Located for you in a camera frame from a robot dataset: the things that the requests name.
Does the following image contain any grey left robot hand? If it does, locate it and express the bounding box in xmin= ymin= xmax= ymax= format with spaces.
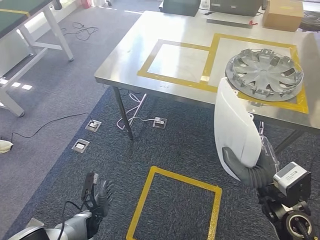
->
xmin=96 ymin=180 xmax=115 ymax=218

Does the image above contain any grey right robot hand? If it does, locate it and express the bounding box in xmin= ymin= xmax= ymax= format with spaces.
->
xmin=222 ymin=135 xmax=278 ymax=190

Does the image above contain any white plastic shell part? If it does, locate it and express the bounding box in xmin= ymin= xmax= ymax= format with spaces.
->
xmin=214 ymin=77 xmax=263 ymax=181

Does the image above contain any large round metal part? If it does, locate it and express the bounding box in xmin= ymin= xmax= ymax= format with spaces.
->
xmin=225 ymin=48 xmax=304 ymax=103

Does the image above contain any steel workbench table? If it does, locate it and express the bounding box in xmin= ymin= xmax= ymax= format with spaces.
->
xmin=94 ymin=9 xmax=320 ymax=157

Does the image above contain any yellow floor tape square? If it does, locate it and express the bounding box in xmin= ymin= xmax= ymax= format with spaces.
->
xmin=125 ymin=165 xmax=223 ymax=240

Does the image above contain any metal floor socket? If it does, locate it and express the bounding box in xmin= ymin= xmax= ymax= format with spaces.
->
xmin=85 ymin=119 xmax=102 ymax=133
xmin=152 ymin=116 xmax=168 ymax=130
xmin=72 ymin=138 xmax=90 ymax=154

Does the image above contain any yellow tape outline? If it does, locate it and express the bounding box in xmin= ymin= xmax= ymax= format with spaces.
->
xmin=137 ymin=32 xmax=309 ymax=115

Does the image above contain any person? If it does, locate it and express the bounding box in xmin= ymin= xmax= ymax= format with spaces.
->
xmin=0 ymin=139 xmax=14 ymax=155

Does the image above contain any grey metal bar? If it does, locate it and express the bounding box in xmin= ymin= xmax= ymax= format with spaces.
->
xmin=206 ymin=18 xmax=253 ymax=29

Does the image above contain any brown cardboard box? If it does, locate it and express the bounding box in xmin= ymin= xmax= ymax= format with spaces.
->
xmin=262 ymin=0 xmax=304 ymax=33

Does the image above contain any black round fan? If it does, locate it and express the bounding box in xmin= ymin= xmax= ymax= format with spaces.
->
xmin=298 ymin=10 xmax=320 ymax=33

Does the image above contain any grey laptop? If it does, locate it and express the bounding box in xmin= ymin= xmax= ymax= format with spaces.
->
xmin=210 ymin=0 xmax=263 ymax=17

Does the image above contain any white table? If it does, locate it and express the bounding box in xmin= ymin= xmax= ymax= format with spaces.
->
xmin=0 ymin=0 xmax=75 ymax=118

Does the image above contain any black soft case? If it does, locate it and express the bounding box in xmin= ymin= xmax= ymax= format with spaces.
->
xmin=162 ymin=0 xmax=202 ymax=17

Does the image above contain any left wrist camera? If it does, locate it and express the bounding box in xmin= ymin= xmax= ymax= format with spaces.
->
xmin=81 ymin=172 xmax=100 ymax=211

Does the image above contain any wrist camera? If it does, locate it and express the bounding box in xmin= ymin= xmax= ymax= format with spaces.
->
xmin=81 ymin=172 xmax=100 ymax=211
xmin=272 ymin=161 xmax=312 ymax=208

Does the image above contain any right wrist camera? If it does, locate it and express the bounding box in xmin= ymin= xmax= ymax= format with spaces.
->
xmin=272 ymin=161 xmax=312 ymax=208

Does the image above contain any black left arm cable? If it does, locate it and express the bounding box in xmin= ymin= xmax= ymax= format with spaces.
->
xmin=57 ymin=200 xmax=82 ymax=240

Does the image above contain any white floor cable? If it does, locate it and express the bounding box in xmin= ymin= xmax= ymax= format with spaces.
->
xmin=116 ymin=92 xmax=156 ymax=131

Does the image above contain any black floor cable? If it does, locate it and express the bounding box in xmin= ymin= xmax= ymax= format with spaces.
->
xmin=61 ymin=21 xmax=100 ymax=42
xmin=0 ymin=112 xmax=95 ymax=143

